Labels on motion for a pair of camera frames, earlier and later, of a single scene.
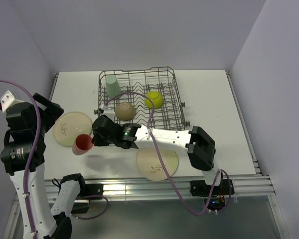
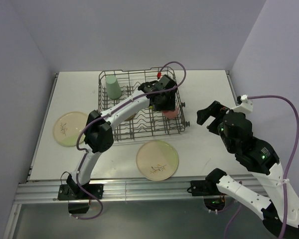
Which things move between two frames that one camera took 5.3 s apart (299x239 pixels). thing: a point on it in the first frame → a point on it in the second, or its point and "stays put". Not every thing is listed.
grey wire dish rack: (148, 98) stays put
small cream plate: (67, 128) stays put
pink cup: (82, 144) → (171, 114)
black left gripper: (52, 112) → (169, 105)
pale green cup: (113, 88) stays put
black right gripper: (98, 142) → (216, 108)
